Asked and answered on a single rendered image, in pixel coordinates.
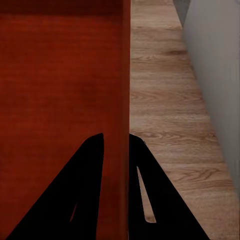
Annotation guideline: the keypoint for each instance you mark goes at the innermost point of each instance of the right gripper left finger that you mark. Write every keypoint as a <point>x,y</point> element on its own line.
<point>68,208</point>

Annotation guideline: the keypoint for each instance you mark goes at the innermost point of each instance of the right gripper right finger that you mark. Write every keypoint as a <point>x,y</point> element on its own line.
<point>174,220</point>

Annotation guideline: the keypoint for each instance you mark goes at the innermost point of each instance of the storage box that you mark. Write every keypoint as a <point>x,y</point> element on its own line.
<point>64,77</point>

